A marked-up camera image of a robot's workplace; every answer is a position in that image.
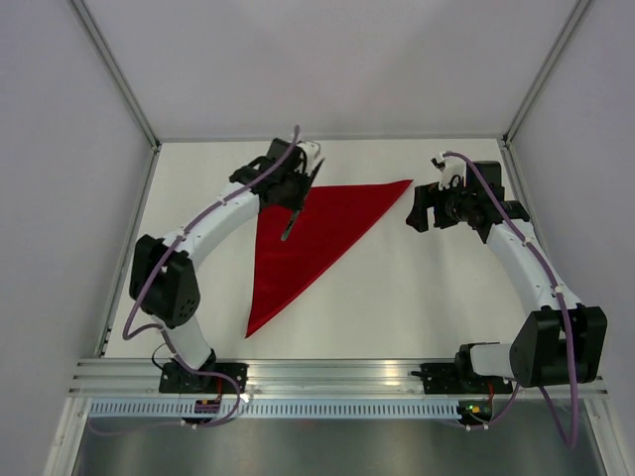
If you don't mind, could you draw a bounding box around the purple cable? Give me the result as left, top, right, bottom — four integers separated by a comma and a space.
444, 151, 581, 450
87, 124, 304, 437

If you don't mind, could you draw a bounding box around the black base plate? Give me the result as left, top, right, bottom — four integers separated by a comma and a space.
410, 363, 513, 396
159, 360, 248, 395

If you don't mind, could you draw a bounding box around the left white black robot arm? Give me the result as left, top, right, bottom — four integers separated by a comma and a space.
129, 138, 323, 393

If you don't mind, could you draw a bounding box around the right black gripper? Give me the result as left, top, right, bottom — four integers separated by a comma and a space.
406, 176, 476, 232

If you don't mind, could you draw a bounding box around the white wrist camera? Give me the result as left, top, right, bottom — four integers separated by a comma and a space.
291, 141, 321, 175
431, 152, 465, 190

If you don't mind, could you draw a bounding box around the slotted white cable duct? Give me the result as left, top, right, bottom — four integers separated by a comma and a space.
88, 398, 459, 419

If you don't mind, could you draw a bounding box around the red cloth napkin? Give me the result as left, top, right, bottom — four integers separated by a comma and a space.
245, 179, 412, 338

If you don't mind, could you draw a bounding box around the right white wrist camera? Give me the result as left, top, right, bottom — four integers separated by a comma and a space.
431, 152, 465, 190

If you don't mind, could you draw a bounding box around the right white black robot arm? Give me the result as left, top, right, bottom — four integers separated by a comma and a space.
406, 152, 607, 392

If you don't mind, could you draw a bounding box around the aluminium front rail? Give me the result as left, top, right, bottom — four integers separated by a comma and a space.
68, 357, 609, 398

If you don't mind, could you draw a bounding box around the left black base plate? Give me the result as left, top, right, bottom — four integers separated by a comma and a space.
159, 360, 248, 395

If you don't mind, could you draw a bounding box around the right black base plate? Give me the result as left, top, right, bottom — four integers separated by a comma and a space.
410, 363, 513, 396

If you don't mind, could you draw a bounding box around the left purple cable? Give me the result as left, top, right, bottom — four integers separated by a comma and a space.
87, 124, 304, 437

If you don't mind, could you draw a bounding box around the left aluminium frame post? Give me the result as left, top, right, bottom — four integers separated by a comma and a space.
67, 0, 161, 151

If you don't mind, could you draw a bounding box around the right aluminium frame post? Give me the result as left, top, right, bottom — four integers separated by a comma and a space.
500, 0, 594, 147

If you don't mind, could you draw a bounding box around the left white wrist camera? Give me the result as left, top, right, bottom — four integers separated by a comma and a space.
291, 141, 321, 175

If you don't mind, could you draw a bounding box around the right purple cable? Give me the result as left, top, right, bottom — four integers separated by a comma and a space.
444, 151, 581, 450

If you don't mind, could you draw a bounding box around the aluminium frame post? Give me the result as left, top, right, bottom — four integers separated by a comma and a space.
500, 0, 594, 147
67, 0, 161, 151

